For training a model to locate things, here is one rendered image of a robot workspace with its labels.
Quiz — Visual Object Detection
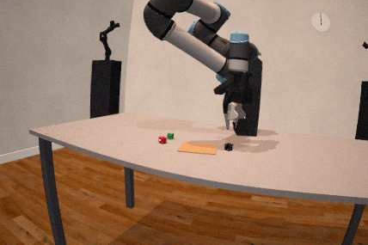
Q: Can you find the green die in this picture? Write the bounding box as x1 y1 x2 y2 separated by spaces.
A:
167 132 174 139

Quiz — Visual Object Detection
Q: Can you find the red die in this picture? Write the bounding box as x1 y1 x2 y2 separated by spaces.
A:
158 137 167 144

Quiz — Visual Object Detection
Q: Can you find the tan mat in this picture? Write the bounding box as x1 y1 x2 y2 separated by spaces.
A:
177 142 217 155

